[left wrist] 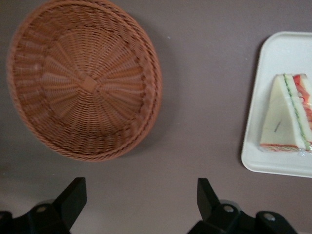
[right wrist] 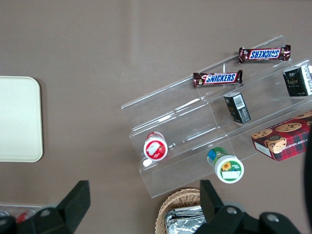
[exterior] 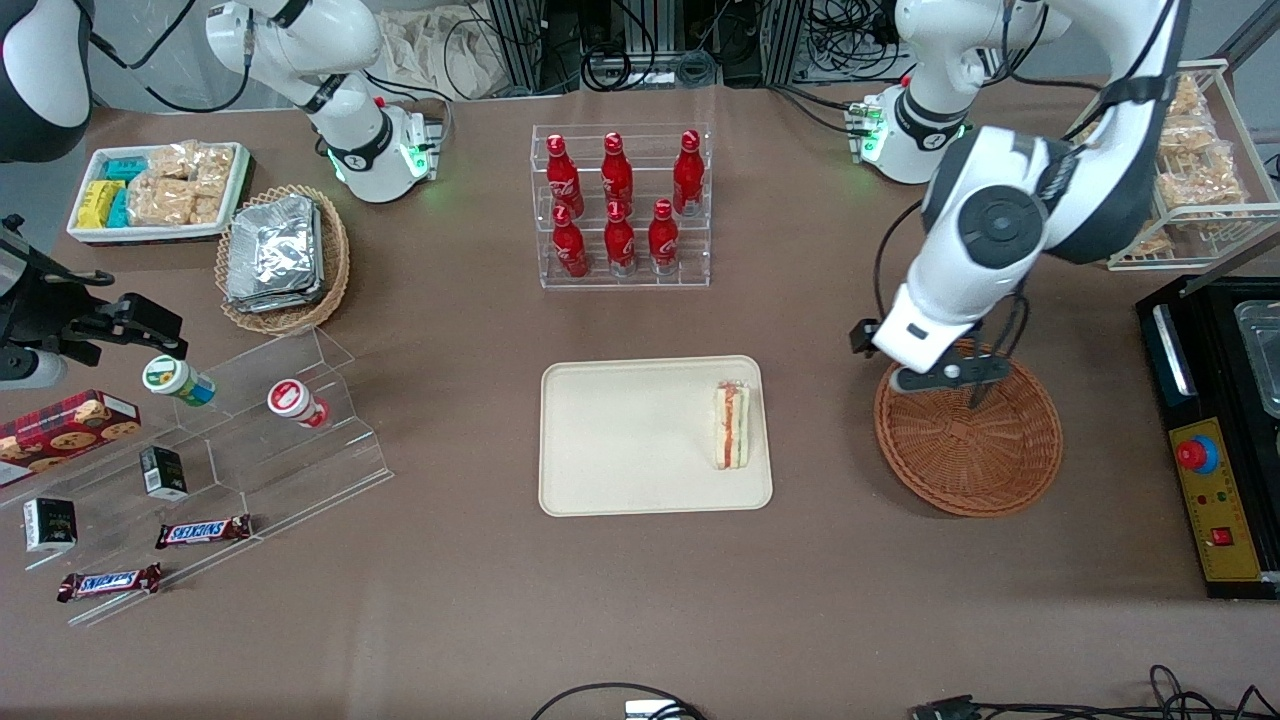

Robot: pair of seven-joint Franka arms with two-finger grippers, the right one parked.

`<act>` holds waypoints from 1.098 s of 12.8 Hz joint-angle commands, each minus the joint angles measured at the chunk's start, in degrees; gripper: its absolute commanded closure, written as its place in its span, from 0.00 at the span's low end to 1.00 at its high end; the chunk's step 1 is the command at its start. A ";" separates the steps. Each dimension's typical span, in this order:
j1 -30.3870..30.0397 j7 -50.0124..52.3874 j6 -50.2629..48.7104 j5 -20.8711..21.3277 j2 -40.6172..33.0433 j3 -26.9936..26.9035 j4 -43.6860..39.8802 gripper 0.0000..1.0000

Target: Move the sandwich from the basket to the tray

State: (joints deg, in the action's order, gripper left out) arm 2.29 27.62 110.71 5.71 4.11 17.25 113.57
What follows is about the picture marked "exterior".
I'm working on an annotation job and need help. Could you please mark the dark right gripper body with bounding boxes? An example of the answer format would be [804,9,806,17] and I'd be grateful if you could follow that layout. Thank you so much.
[0,212,103,353]

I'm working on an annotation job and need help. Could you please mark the triangle sandwich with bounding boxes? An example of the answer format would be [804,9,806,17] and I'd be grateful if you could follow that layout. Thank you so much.
[712,379,752,471]

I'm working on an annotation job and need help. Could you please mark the brown round wicker basket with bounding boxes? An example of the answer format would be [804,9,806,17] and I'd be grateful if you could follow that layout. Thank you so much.
[873,338,1064,518]

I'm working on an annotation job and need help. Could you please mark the white rectangular snack tray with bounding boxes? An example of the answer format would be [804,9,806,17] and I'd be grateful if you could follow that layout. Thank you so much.
[66,142,253,246]

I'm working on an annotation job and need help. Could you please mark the beige plastic tray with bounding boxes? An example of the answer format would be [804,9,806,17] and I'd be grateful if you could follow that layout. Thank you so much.
[538,355,775,518]

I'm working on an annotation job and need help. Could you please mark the light tan wicker basket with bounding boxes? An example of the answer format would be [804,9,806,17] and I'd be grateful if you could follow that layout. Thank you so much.
[215,184,352,336]

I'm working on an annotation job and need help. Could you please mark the yellow snack pack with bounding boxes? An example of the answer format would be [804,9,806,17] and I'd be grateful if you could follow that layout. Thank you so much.
[76,180,125,230]

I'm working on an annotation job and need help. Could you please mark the red cookie box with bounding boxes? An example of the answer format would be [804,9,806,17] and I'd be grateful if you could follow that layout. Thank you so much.
[0,389,142,489]

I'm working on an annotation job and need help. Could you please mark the green lid snack cup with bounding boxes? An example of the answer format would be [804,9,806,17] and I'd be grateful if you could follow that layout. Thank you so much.
[142,355,216,407]

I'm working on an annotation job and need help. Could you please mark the small black carton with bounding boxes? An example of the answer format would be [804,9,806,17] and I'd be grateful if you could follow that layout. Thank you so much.
[23,497,78,554]
[139,446,189,502]

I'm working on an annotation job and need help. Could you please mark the clear acrylic bottle rack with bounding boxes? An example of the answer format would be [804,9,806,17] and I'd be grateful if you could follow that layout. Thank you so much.
[531,122,713,291]

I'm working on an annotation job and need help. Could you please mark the black tabletop appliance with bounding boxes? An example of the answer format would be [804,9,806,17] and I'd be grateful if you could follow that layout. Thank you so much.
[1136,275,1280,601]

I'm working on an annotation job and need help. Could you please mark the silver foil packet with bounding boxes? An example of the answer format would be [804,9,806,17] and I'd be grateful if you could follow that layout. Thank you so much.
[225,194,327,314]

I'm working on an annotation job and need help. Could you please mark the yellow emergency stop box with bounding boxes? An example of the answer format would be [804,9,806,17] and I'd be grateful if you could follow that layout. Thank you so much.
[1169,418,1267,584]

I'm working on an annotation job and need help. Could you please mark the red cola bottle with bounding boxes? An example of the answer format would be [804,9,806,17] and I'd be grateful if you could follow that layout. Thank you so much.
[648,198,681,276]
[552,205,589,279]
[604,200,638,278]
[546,133,585,219]
[601,131,635,213]
[672,129,705,217]

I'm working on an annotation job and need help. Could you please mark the red lid snack cup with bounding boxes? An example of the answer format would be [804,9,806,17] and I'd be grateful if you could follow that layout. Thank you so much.
[267,378,329,429]

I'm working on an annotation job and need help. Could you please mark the brown Snickers bar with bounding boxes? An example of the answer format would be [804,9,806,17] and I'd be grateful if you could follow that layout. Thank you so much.
[155,514,253,550]
[57,563,163,603]

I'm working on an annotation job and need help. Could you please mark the clear acrylic stepped stand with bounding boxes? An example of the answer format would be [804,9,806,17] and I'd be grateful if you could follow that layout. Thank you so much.
[0,325,394,628]

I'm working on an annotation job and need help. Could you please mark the cream cloth bag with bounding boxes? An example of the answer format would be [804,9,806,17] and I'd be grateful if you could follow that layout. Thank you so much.
[375,8,511,99]

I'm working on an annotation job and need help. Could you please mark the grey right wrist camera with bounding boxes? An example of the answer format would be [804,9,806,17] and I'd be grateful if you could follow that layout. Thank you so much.
[0,348,68,391]

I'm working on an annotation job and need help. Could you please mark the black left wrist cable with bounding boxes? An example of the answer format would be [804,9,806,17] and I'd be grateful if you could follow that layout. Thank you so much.
[873,200,927,331]

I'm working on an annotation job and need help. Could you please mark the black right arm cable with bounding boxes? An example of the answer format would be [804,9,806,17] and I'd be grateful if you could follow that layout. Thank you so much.
[88,28,253,114]

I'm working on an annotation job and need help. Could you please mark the white wire rack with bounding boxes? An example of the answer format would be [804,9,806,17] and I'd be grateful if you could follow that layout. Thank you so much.
[1065,58,1280,273]

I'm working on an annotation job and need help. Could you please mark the aluminium frame post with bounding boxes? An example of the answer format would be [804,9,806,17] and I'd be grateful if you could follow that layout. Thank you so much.
[490,0,547,91]
[765,0,812,87]

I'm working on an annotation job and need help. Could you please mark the black tangled cable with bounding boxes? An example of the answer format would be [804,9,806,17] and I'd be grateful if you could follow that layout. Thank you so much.
[975,664,1280,720]

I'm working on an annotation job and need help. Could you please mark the black looped cable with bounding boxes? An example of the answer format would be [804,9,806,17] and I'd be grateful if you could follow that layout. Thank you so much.
[530,682,707,720]

